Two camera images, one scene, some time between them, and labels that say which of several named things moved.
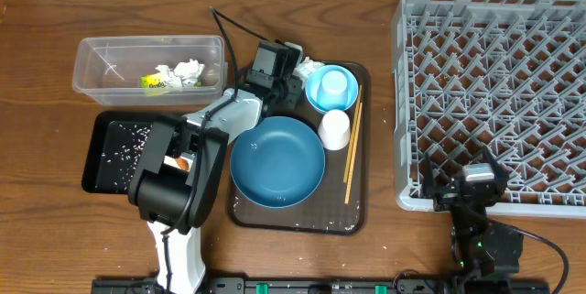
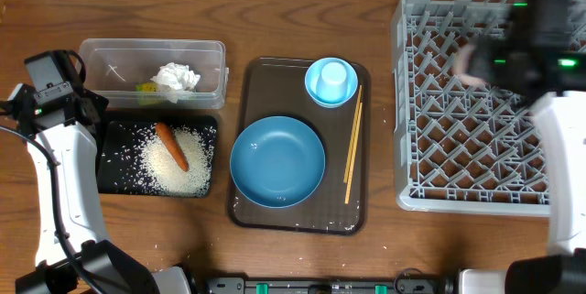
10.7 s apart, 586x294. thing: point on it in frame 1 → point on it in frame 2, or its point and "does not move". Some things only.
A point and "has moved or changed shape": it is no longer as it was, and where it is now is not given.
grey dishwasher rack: (502, 70) does not move
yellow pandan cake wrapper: (157, 81) → (147, 92)
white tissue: (183, 74) has moved or changed shape
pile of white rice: (127, 157) has moved or changed shape
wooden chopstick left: (352, 136) does not move
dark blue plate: (279, 163) does not move
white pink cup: (334, 130) → (460, 66)
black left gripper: (294, 103) → (95, 102)
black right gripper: (446, 195) → (482, 51)
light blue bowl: (314, 82) has moved or changed shape
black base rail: (155, 286) does not move
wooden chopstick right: (349, 181) does not move
